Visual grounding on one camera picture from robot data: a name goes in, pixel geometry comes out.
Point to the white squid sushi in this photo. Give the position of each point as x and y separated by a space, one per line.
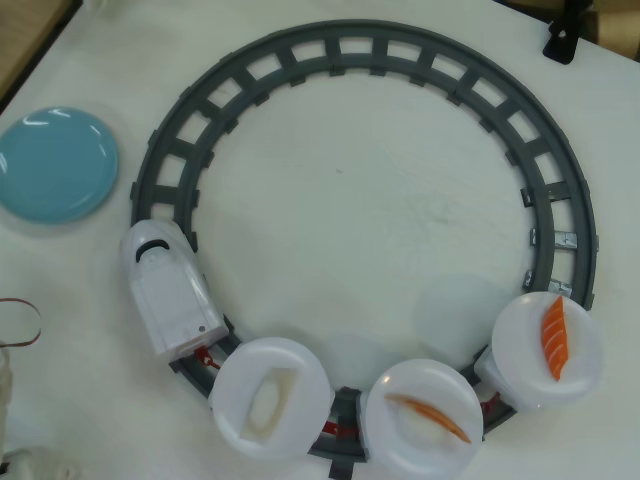
267 405

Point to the white Shinkansen toy locomotive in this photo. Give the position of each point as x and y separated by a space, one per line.
165 295

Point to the shrimp sushi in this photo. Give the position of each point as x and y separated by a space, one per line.
425 417

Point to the salmon sushi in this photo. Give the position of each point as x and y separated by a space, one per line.
556 335

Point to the blue round dish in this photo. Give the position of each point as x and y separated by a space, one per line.
55 165

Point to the white plate wagon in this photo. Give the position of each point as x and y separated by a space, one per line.
520 345
430 385
305 370

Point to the red train coupler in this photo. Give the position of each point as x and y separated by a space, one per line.
487 400
204 357
337 430

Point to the grey circular toy track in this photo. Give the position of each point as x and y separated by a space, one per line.
350 29

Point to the silver tape patch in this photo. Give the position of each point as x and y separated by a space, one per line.
561 288
566 240

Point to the brown ribbon loop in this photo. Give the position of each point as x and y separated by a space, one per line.
37 322

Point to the black clamp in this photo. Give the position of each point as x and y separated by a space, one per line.
560 45

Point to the brown cardboard box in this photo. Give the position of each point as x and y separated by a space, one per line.
615 30

